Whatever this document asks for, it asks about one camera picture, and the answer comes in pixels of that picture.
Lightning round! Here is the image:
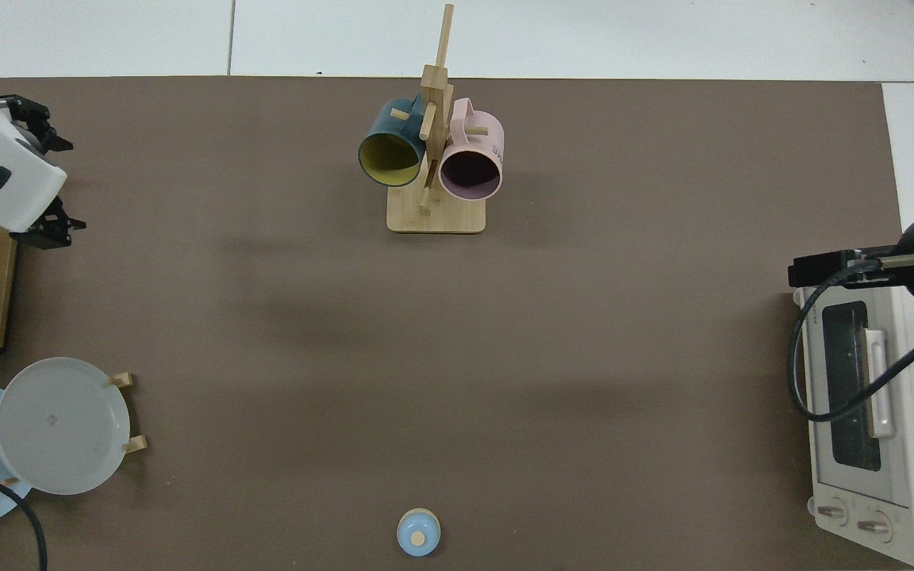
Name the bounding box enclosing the pale toaster oven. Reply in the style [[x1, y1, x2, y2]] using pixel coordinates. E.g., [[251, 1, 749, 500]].
[[792, 284, 914, 568]]

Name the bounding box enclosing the grey plate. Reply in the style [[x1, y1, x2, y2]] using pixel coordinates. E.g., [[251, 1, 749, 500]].
[[0, 357, 131, 496]]

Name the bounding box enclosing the wooden plate rack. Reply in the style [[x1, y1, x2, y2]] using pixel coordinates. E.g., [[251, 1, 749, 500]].
[[0, 371, 148, 489]]

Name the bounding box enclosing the brown table cloth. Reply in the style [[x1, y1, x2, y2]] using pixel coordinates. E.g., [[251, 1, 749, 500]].
[[0, 76, 906, 571]]

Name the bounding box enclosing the dark teal cup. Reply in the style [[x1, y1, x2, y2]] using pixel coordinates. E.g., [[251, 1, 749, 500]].
[[358, 97, 428, 188]]

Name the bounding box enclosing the pink cup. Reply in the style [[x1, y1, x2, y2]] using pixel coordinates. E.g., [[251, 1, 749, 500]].
[[438, 98, 505, 201]]

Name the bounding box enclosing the wooden cup stand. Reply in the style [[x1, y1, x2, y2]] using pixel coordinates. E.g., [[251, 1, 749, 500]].
[[386, 3, 489, 234]]

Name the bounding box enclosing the small blue round thing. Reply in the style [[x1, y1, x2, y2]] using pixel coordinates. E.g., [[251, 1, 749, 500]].
[[397, 508, 442, 558]]

